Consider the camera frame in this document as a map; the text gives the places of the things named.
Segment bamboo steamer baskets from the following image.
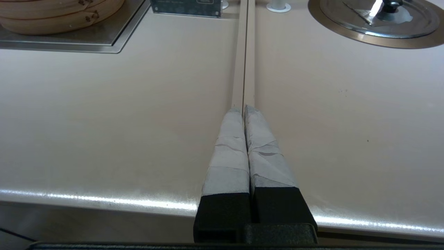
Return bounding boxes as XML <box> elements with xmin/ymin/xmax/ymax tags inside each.
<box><xmin>0</xmin><ymin>0</ymin><xmax>125</xmax><ymax>35</ymax></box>

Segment recessed steel steamer tray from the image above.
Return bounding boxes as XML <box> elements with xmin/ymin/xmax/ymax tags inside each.
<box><xmin>0</xmin><ymin>0</ymin><xmax>150</xmax><ymax>54</ymax></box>

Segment steel ladle handle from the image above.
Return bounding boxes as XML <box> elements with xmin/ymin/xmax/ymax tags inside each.
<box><xmin>369</xmin><ymin>0</ymin><xmax>385</xmax><ymax>17</ymax></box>

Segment steel pot lid black knob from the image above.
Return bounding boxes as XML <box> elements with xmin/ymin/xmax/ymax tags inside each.
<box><xmin>319</xmin><ymin>0</ymin><xmax>441</xmax><ymax>39</ymax></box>

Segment taped black left gripper right finger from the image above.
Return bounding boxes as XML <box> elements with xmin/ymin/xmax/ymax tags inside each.
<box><xmin>244</xmin><ymin>105</ymin><xmax>318</xmax><ymax>230</ymax></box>

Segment dark acrylic label sign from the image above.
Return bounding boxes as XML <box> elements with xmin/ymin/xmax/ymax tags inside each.
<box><xmin>150</xmin><ymin>0</ymin><xmax>222</xmax><ymax>18</ymax></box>

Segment taped black left gripper left finger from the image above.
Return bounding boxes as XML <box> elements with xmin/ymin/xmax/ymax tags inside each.
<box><xmin>193</xmin><ymin>108</ymin><xmax>251</xmax><ymax>243</ymax></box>

